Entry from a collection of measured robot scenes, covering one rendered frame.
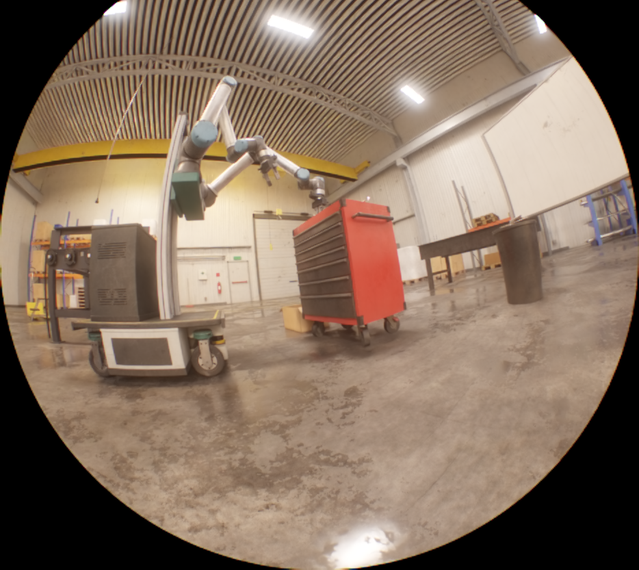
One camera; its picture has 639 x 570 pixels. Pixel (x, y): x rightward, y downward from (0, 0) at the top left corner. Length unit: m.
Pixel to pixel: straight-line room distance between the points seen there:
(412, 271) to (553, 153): 6.47
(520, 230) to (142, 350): 2.47
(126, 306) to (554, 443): 1.61
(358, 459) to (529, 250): 1.73
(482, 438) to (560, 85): 2.83
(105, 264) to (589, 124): 3.73
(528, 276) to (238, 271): 11.19
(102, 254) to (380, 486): 1.45
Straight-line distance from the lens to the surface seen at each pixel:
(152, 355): 1.18
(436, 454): 0.59
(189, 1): 8.61
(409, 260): 7.98
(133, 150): 9.88
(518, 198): 2.89
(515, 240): 1.88
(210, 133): 1.28
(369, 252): 1.38
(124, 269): 1.29
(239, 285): 11.42
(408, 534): 0.47
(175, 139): 1.69
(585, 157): 2.63
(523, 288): 1.93
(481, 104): 9.88
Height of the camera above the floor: 0.43
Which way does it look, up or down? 9 degrees up
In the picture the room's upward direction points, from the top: 8 degrees counter-clockwise
